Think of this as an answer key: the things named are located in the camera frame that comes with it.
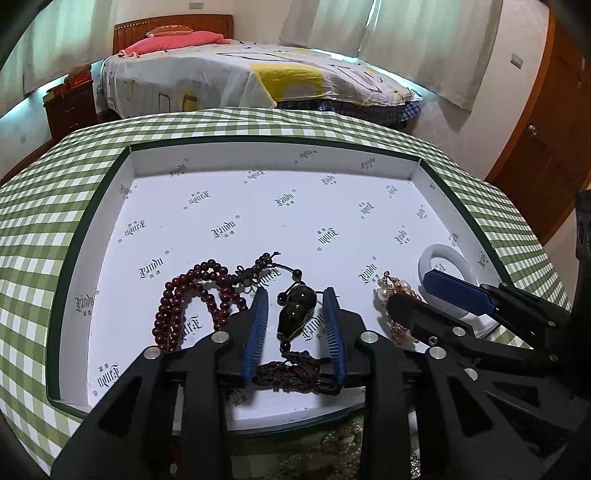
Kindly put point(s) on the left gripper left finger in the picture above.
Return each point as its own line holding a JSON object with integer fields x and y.
{"x": 168, "y": 408}

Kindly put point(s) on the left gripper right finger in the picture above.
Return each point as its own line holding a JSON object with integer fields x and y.
{"x": 395, "y": 380}

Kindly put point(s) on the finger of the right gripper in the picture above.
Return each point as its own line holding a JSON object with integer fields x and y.
{"x": 521, "y": 312}
{"x": 516, "y": 371}

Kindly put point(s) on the black gourd pendant with cord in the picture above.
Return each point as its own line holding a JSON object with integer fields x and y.
{"x": 298, "y": 371}

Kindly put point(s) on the brown wooden door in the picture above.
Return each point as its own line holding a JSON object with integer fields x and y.
{"x": 546, "y": 161}

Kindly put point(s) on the right window curtain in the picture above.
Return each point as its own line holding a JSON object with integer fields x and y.
{"x": 442, "y": 45}

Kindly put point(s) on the window curtain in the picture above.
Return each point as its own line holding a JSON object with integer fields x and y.
{"x": 67, "y": 34}
{"x": 442, "y": 45}

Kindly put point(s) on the green checkered tablecloth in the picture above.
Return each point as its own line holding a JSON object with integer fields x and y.
{"x": 42, "y": 206}

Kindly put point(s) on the dark wooden nightstand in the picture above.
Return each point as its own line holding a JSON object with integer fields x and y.
{"x": 70, "y": 106}

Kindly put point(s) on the bed with patterned sheet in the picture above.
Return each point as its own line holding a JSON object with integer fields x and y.
{"x": 254, "y": 75}

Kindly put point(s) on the red items on nightstand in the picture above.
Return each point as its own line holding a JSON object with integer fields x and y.
{"x": 75, "y": 78}

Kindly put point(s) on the pink pillow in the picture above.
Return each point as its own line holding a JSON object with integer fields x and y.
{"x": 172, "y": 42}

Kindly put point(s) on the orange patterned pillow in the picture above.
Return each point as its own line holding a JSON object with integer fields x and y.
{"x": 169, "y": 30}

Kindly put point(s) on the left window curtain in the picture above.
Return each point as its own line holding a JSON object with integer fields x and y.
{"x": 67, "y": 34}

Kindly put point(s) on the wall light switch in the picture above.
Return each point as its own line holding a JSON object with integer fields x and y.
{"x": 517, "y": 61}

